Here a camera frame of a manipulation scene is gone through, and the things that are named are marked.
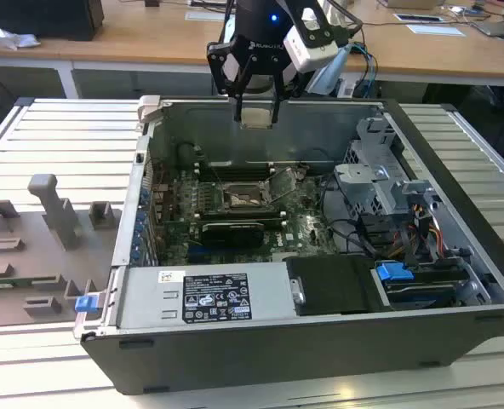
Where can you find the wooden desk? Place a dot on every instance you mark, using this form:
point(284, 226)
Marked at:
point(141, 38)

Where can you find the white paper sheet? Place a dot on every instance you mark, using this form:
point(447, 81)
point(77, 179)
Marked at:
point(435, 30)

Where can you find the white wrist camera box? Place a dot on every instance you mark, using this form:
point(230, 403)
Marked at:
point(309, 51)

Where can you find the black RAM slot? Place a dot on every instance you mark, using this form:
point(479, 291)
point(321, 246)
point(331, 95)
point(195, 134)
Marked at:
point(235, 165)
point(235, 174)
point(243, 216)
point(243, 210)

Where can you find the black graphics card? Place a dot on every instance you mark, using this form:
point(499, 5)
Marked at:
point(230, 234)

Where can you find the black power supply label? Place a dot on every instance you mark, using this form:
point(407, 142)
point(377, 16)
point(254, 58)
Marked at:
point(215, 298)

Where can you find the blue case latch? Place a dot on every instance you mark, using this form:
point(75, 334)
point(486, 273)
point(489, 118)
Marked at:
point(85, 303)

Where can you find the blue disk carrier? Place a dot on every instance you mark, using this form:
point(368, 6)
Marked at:
point(392, 270)

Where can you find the small white sticker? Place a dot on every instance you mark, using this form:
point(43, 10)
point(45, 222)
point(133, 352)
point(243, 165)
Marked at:
point(170, 276)

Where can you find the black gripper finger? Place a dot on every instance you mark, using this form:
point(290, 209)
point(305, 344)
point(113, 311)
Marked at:
point(281, 81)
point(215, 64)

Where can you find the green motherboard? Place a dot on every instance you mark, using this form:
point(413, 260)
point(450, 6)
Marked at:
point(303, 238)

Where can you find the crumpled white paper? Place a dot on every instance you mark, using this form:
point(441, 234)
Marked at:
point(18, 39)

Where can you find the black cylinder component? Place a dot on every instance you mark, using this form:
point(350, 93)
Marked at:
point(185, 155)

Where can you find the silver square CPU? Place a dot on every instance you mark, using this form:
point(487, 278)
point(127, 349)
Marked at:
point(256, 118)

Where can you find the black open PC case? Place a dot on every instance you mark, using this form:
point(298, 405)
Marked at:
point(277, 358)

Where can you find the grey power supply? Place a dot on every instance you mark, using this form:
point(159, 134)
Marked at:
point(145, 298)

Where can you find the brown parts rack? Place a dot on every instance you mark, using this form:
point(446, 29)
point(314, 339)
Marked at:
point(30, 255)

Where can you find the grey laptop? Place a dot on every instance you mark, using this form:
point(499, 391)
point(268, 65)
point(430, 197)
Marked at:
point(496, 27)

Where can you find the black disk drive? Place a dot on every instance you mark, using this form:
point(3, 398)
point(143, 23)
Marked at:
point(422, 292)

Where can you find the green RAM stick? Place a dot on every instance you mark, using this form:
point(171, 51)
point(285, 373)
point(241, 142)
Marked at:
point(13, 281)

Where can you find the black plastic shroud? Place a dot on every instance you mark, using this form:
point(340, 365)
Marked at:
point(333, 285)

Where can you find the CPU socket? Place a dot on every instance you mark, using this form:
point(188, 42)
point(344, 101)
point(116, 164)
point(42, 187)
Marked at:
point(243, 198)

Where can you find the metal disk bay cage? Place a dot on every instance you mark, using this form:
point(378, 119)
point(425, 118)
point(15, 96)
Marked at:
point(362, 183)

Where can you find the black box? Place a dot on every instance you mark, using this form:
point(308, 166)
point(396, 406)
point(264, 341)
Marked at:
point(43, 19)

